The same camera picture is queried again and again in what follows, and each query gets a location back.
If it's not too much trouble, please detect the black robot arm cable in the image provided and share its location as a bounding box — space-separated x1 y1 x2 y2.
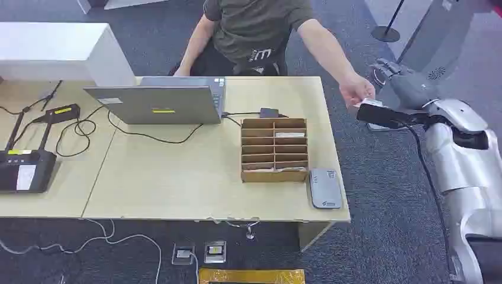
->
400 121 456 281

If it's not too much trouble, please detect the white furniture base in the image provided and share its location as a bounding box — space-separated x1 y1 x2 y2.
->
76 0 170 15

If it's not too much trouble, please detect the pale desk leg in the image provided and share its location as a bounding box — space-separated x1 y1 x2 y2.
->
297 221 336 253

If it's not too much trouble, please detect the grey floor plate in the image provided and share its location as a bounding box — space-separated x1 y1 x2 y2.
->
366 122 410 133

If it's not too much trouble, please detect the grey laptop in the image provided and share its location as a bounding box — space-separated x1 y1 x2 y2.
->
83 76 227 125

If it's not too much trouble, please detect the black document scanner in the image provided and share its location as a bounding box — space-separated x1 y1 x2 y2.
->
0 103 82 195

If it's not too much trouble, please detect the white floor cable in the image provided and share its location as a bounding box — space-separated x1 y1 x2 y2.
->
0 218 163 284

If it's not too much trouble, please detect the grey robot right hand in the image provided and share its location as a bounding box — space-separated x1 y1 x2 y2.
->
368 57 441 111

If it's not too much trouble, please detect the wooden card box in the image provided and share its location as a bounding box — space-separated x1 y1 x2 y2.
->
240 118 310 184

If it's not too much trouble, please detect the steel floor socket with plug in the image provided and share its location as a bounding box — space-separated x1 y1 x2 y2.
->
171 243 196 266

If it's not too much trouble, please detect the black stanchion post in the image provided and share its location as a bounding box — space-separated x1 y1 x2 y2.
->
371 0 406 43

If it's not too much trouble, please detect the person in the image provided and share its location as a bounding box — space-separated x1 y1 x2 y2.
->
168 0 314 77

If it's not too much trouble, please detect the pale card stack in box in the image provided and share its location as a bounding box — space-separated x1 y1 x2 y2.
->
243 166 307 173

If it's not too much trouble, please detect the white cabinet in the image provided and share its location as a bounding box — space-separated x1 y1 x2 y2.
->
0 21 137 88

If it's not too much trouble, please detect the short black hub cable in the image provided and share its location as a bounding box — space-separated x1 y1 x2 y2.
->
221 111 261 128

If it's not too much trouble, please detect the thin black cable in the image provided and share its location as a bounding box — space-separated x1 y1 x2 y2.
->
0 80 63 117

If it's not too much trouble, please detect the looped black cable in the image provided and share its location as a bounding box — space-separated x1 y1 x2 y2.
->
54 105 105 159

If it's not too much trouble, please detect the black usb hub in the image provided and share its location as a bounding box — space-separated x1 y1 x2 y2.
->
259 107 281 120

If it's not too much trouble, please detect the black wrist-mounted device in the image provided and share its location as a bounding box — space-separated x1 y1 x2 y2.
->
356 103 430 130

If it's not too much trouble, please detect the long black laptop cable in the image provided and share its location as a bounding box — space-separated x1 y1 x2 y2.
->
107 110 205 145

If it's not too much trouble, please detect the person's left hand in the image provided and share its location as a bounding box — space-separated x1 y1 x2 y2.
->
339 73 377 108

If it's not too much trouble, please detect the white socket cable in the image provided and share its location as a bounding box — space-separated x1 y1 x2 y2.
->
189 251 200 284

